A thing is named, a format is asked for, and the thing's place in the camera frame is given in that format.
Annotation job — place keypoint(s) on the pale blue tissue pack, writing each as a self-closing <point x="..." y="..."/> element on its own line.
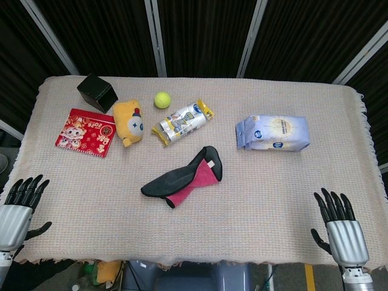
<point x="272" y="133"/>

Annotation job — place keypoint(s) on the black cube box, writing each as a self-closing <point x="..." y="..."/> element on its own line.
<point x="95" y="91"/>

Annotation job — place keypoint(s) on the grey partition post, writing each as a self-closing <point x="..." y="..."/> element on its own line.
<point x="251" y="39"/>
<point x="363" y="56"/>
<point x="48" y="33"/>
<point x="10" y="128"/>
<point x="384" y="168"/>
<point x="156" y="39"/>

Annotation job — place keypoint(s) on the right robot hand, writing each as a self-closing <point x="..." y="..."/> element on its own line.
<point x="347" y="239"/>

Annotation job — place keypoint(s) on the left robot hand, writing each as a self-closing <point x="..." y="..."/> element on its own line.
<point x="13" y="216"/>

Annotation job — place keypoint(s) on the red spiral notebook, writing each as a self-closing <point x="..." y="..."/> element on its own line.
<point x="85" y="133"/>

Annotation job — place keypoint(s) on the green bottle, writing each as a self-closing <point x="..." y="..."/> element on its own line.
<point x="89" y="272"/>

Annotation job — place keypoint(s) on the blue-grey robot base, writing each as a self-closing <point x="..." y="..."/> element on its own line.
<point x="200" y="279"/>

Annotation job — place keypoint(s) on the beige woven tablecloth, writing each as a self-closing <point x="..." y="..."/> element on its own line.
<point x="212" y="236"/>

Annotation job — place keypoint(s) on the yellow plush toy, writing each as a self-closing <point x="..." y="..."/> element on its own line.
<point x="128" y="121"/>

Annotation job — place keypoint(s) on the yellow tennis ball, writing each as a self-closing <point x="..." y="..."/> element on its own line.
<point x="162" y="100"/>

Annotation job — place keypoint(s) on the yellow plush under table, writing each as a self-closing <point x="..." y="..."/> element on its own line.
<point x="107" y="271"/>

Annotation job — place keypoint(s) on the red and grey towel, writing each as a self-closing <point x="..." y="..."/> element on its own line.
<point x="169" y="182"/>

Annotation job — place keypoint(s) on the metal table leg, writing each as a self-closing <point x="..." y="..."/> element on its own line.
<point x="270" y="277"/>

